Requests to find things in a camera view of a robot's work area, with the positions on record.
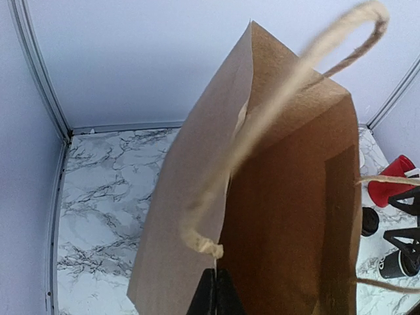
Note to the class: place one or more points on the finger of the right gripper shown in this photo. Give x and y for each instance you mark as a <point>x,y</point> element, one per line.
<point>406,240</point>
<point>407,202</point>

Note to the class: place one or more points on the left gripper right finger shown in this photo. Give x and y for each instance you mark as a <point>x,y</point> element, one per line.
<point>227,298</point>

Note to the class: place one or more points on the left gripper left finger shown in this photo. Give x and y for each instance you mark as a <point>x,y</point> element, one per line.
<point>204,301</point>

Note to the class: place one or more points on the black paper coffee cup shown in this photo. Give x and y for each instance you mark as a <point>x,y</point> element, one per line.
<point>397,265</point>

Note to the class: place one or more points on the brown paper bag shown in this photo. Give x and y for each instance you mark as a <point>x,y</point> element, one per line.
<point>263,180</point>

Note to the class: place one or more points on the red cylindrical container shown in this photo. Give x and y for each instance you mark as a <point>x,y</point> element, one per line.
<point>380,192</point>

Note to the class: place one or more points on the stack of paper cups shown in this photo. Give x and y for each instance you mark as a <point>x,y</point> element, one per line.
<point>361,159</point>

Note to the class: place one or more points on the right aluminium frame post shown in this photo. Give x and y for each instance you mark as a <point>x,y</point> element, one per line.
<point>396,95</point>

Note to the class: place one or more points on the aluminium frame post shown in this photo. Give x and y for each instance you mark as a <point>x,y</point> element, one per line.
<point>20,14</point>
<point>396,95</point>

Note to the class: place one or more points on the left aluminium frame post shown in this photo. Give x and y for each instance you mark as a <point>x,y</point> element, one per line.
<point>20,14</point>

